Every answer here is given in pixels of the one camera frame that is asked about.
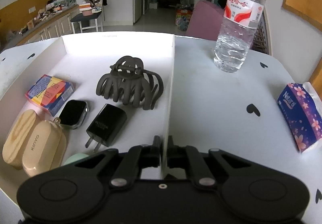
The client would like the clear water bottle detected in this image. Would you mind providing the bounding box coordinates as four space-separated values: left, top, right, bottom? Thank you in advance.
213 0 266 73

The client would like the black power adapter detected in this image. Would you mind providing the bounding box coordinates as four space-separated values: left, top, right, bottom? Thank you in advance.
85 103 127 152

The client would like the pink chair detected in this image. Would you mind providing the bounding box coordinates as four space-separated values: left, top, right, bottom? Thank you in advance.
186 0 225 40

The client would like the light wooden block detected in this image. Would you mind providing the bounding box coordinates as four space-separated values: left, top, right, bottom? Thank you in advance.
2 109 41 170

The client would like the beige earbuds case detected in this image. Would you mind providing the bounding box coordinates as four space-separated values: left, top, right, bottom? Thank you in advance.
22 117 67 177

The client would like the dark topped stool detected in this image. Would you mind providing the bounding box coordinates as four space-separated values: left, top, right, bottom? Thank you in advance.
70 11 103 33

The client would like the black smartwatch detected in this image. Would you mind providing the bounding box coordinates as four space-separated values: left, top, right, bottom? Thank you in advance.
59 99 90 129

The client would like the countertop clutter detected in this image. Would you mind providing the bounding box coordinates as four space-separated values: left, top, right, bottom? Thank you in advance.
19 0 77 35

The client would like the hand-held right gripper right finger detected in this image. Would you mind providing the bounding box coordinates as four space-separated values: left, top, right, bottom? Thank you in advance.
167 135 254 187

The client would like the red and blue card box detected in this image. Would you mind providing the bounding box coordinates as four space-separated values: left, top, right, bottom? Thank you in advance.
25 74 76 117

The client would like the brown hair claw clip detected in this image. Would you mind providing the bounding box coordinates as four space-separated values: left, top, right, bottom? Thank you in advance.
96 55 164 111

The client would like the wicker chair back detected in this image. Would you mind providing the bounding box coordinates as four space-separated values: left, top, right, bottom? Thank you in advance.
252 15 272 54

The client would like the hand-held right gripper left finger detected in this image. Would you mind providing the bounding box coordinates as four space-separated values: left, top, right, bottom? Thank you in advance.
74 135 161 188

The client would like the mint green round disc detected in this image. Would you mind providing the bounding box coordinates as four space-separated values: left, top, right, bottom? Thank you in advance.
63 153 89 166

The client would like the white cardboard box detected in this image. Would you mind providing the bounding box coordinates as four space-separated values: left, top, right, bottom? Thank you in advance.
0 33 176 194

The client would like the purple floral tissue pack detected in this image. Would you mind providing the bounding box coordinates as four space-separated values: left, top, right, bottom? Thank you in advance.
277 82 322 154

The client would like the pink pot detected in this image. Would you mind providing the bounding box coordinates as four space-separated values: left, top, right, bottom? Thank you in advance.
79 4 93 16

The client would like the colourful floor bag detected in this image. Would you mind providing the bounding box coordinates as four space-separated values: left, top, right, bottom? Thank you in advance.
175 5 194 31

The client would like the cream cabinet row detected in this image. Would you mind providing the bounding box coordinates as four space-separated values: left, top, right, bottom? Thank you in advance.
5 4 79 48

